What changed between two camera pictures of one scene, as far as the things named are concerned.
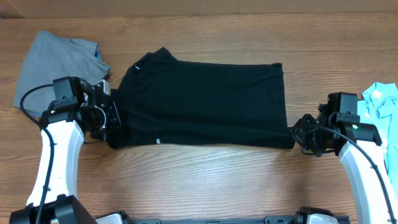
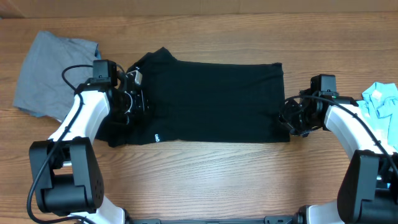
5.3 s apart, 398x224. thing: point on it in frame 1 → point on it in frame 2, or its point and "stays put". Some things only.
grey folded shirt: [53, 56] stays put
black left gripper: [115, 118] → [140, 106]
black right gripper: [298, 134] → [286, 118]
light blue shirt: [379, 107] stays put
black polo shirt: [162, 100] stays put
